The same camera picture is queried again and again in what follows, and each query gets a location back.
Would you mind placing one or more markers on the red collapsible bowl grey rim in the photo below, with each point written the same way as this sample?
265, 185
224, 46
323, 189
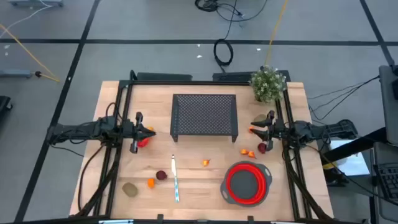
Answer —
245, 183

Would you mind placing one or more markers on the brown kiwi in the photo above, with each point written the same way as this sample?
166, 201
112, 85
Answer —
130, 189

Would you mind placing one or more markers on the black flat box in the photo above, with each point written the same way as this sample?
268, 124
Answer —
164, 76
233, 76

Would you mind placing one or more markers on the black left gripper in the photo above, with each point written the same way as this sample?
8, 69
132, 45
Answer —
132, 132

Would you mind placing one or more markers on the green potted plant black pot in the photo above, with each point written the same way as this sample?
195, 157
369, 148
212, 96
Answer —
267, 84

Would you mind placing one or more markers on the orange pointed toy pear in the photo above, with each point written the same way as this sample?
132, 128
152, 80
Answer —
251, 154

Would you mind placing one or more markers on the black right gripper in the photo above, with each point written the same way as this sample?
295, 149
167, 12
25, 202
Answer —
278, 130

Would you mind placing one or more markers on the orange tangerine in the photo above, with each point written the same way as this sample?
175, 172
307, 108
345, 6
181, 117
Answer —
151, 183

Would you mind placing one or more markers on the white panel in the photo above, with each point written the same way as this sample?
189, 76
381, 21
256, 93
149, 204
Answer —
351, 161

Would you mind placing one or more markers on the small orange red fruit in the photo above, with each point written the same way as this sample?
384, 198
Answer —
250, 127

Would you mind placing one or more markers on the black mesh metal rack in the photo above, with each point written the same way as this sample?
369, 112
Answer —
203, 115

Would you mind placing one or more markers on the dark red pomegranate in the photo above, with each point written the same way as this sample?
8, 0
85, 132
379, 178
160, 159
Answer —
161, 175
261, 148

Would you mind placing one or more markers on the grey floor base plate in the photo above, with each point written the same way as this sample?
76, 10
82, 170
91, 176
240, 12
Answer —
34, 3
15, 73

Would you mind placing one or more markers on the red orange mango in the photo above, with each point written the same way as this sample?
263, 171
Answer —
143, 143

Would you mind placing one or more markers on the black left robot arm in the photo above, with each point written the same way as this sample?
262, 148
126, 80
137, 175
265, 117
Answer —
77, 129

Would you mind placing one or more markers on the red yellow toy pear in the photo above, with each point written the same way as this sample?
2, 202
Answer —
244, 152

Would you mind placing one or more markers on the grey desk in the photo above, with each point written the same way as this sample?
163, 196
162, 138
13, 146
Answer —
382, 211
388, 102

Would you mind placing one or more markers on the yellow orange toy pear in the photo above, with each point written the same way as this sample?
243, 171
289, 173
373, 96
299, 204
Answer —
205, 162

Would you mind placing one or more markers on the black keyboard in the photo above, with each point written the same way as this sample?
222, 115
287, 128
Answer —
388, 180

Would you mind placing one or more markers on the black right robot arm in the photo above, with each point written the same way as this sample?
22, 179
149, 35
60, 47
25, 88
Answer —
317, 130

